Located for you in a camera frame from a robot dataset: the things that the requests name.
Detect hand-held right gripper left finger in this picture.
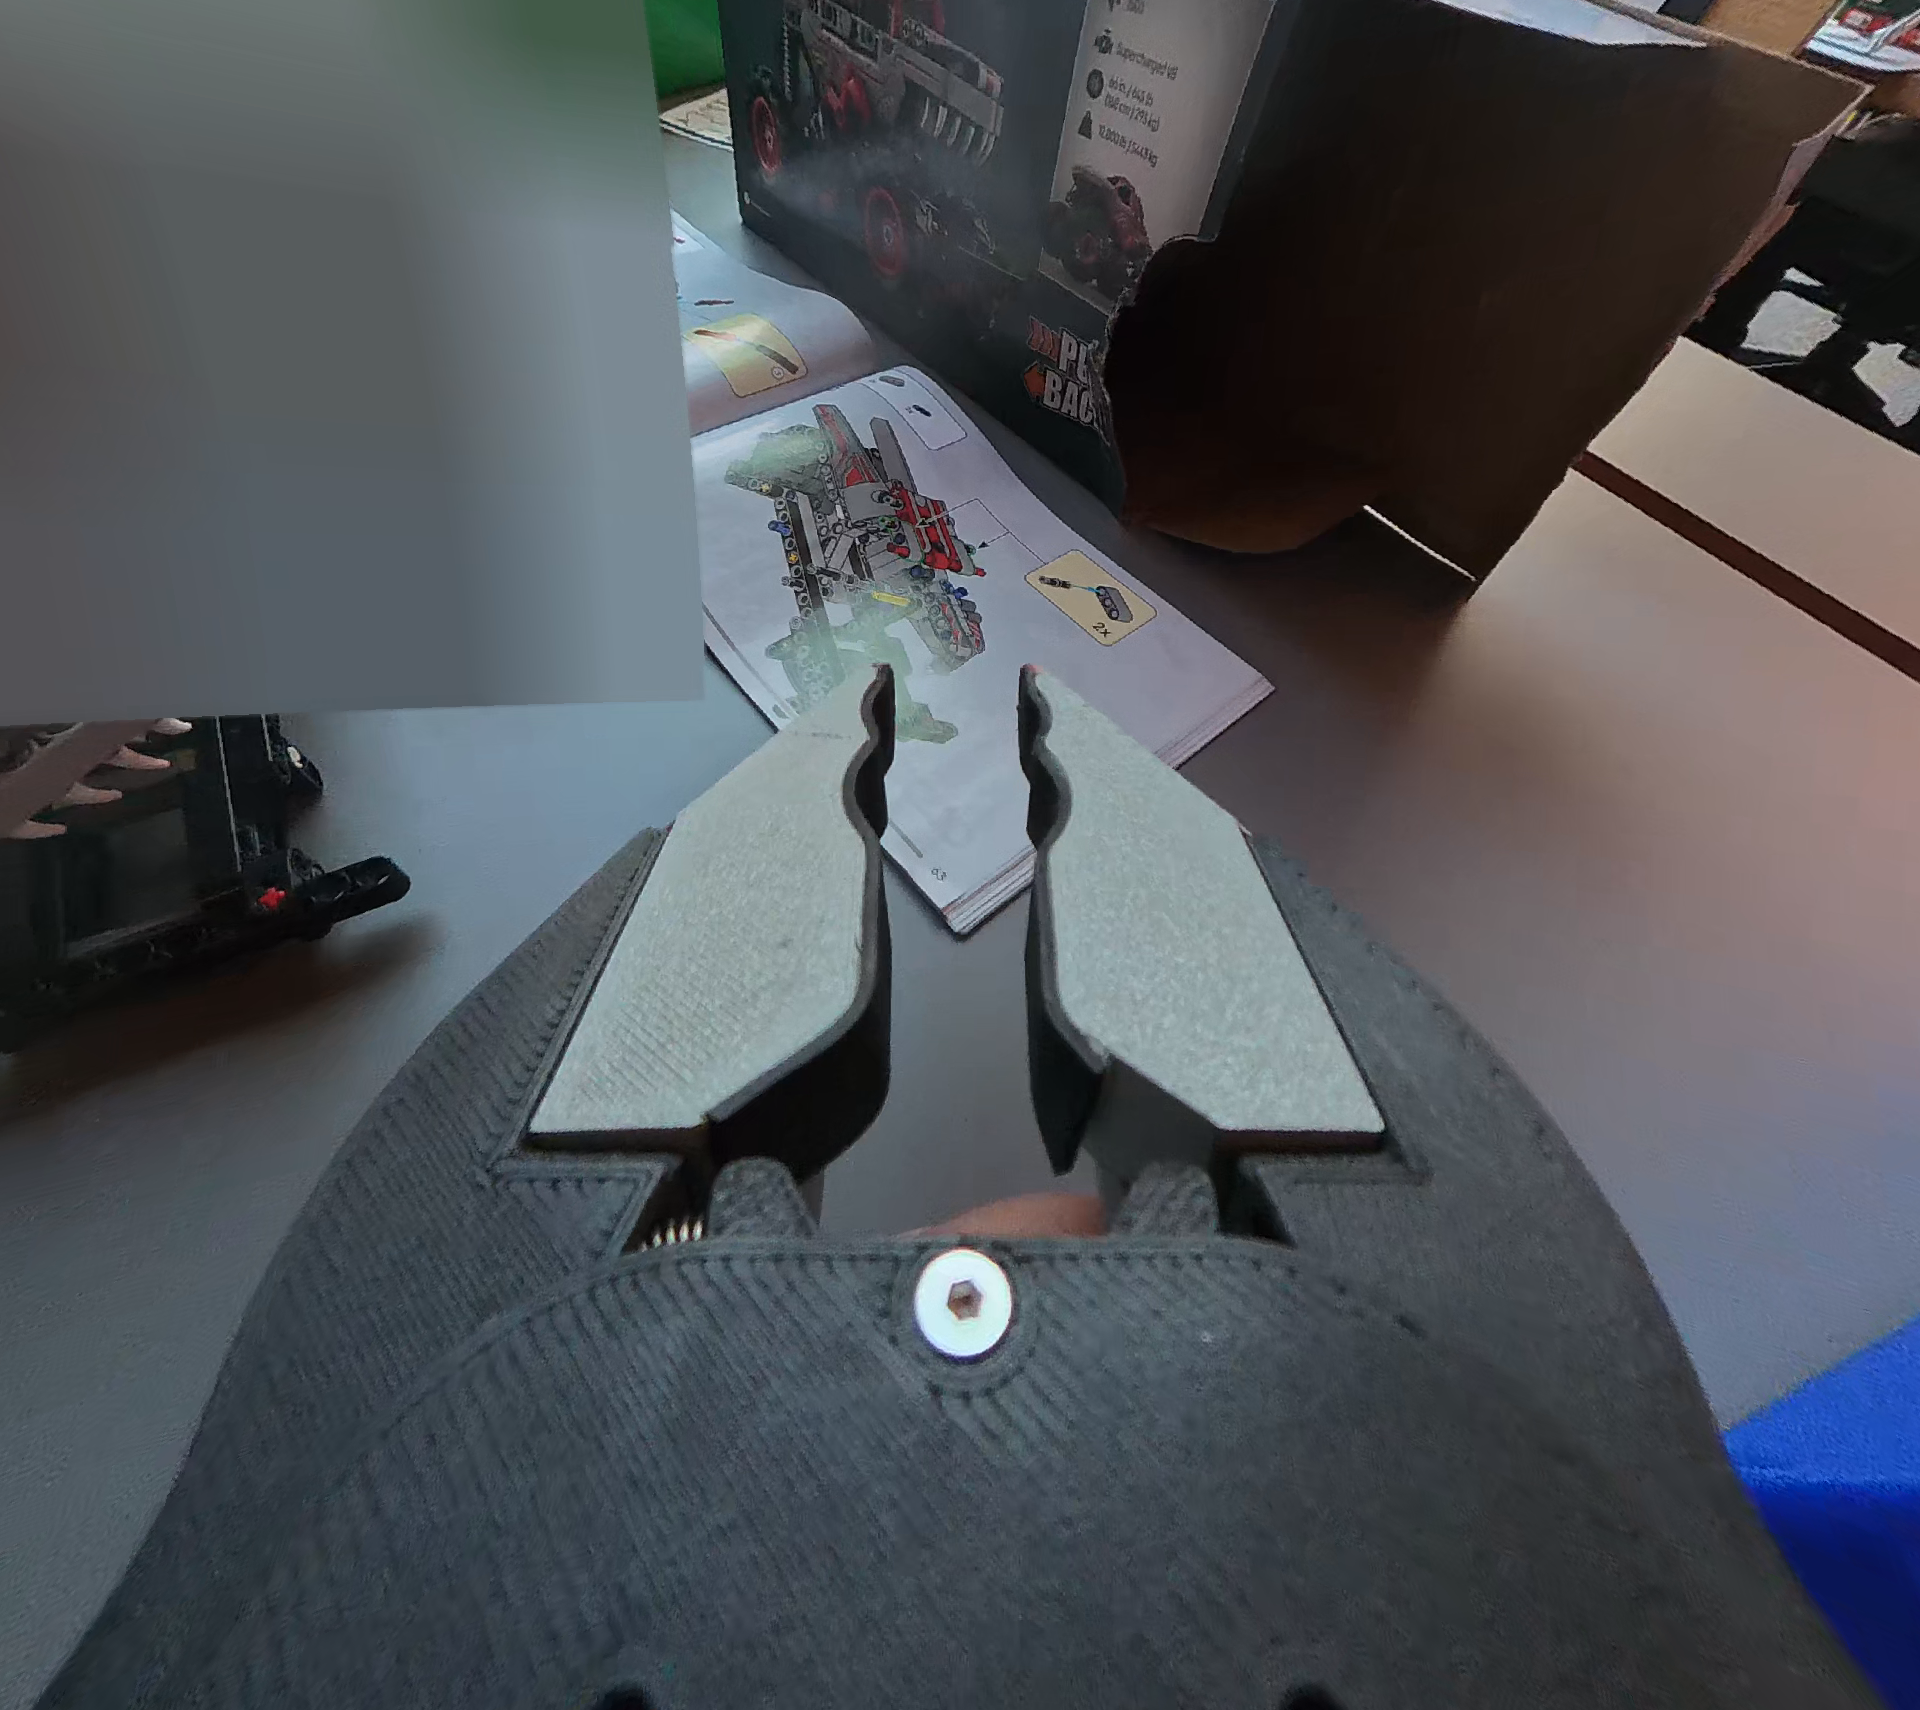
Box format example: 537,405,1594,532
527,667,898,1218

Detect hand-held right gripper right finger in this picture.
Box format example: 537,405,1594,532
1020,667,1385,1202

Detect black and red lego model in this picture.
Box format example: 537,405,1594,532
0,713,414,1052

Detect lego instruction booklet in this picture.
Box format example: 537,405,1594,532
666,210,1278,941

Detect black lego box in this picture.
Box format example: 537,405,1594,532
695,0,1878,611

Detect blue bin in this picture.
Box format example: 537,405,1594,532
1721,1335,1920,1710

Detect black office chair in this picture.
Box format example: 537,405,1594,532
1693,97,1920,453

